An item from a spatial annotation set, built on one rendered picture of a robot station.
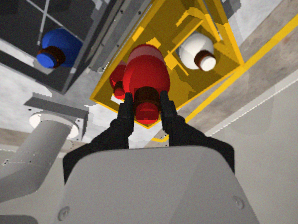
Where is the white bottle with dark brown cap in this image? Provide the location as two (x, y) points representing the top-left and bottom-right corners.
(175, 31), (216, 71)

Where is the blue bottle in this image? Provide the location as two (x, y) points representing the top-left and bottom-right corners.
(37, 27), (83, 69)

